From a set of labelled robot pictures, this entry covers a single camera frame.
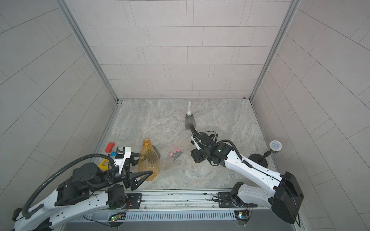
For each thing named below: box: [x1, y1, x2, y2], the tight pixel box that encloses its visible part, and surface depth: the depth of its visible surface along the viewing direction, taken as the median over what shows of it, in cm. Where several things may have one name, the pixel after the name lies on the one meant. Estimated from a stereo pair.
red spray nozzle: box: [105, 142, 116, 154], surface depth 89 cm
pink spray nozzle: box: [169, 145, 184, 159], surface depth 88 cm
